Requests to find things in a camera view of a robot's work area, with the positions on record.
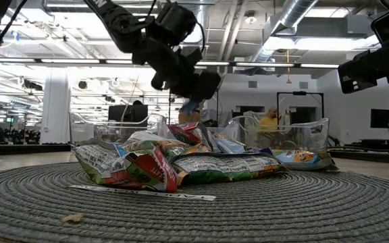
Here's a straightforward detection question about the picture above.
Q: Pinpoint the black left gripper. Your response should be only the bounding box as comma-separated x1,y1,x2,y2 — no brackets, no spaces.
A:
132,36,222,104

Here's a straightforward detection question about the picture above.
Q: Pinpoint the orange print granola bar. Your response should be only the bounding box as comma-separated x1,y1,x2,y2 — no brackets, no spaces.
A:
269,148,339,171

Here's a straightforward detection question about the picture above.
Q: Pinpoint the person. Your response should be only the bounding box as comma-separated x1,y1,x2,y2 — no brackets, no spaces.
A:
258,107,282,133
178,110,203,125

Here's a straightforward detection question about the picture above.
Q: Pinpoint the black computer monitor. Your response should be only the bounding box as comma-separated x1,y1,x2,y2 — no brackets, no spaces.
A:
108,104,149,126

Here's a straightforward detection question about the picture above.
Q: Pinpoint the black low bench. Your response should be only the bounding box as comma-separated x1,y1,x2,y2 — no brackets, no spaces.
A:
329,136,389,155

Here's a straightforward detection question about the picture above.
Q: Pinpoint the yellow hanging pendant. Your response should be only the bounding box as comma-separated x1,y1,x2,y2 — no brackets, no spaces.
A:
285,49,292,84

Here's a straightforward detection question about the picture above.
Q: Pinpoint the white printed paper strip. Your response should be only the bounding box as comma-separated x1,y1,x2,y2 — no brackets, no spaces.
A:
68,184,217,203

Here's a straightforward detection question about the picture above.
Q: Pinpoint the white square column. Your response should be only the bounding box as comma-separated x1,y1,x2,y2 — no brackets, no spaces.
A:
40,71,72,145

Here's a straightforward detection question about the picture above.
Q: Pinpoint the round grey woven placemat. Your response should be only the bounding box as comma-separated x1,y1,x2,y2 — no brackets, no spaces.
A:
0,158,389,243

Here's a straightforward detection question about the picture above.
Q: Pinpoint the small tan crumb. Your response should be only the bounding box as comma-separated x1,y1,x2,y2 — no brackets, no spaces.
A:
60,213,84,224

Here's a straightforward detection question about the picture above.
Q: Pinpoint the black wall mounted monitor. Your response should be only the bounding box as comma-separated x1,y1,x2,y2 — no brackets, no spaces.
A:
370,108,389,130

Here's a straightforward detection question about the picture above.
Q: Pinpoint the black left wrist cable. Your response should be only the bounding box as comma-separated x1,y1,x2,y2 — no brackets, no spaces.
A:
196,22,206,53

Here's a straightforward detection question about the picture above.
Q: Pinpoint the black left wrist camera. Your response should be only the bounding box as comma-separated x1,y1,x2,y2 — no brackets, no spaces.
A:
155,2,199,47

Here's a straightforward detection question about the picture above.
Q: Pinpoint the silver spiral ventilation duct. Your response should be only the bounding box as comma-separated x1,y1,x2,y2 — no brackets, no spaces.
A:
251,0,319,63

